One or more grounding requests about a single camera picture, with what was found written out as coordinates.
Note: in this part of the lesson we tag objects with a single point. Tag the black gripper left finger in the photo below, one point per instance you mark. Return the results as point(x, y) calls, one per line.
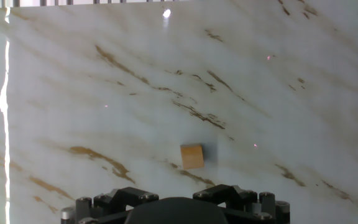
point(117, 199)

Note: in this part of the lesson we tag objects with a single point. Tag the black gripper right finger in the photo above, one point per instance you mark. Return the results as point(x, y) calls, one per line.
point(247, 199)

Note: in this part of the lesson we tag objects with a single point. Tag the small wooden block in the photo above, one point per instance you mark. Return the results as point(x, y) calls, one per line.
point(192, 157)

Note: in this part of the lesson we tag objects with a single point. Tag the white marble pattern board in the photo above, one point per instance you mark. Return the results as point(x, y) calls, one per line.
point(104, 93)

